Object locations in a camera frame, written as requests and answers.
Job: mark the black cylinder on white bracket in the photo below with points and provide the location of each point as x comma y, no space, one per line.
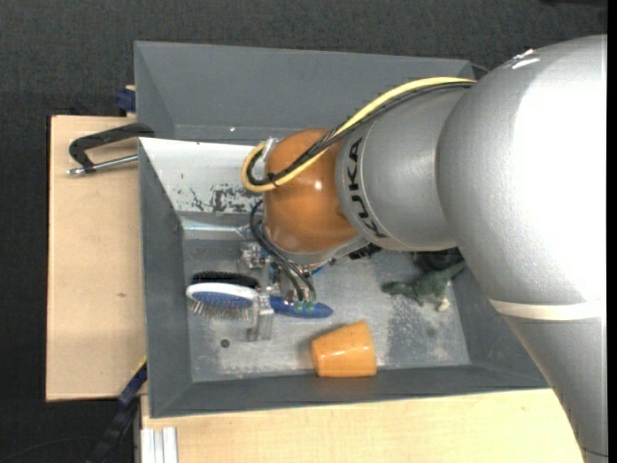
364,253

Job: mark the pale cardboard board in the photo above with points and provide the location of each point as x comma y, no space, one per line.
94,258

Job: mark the dark green toy dinosaur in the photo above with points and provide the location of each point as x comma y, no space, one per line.
426,287

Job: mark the grey metal bin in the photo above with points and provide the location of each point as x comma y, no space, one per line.
212,85

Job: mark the orange plastic cup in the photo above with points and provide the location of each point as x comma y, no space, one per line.
344,351

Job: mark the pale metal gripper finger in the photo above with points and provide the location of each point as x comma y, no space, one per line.
262,323
251,255

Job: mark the blue and white hairbrush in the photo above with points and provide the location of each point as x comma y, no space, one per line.
219,299

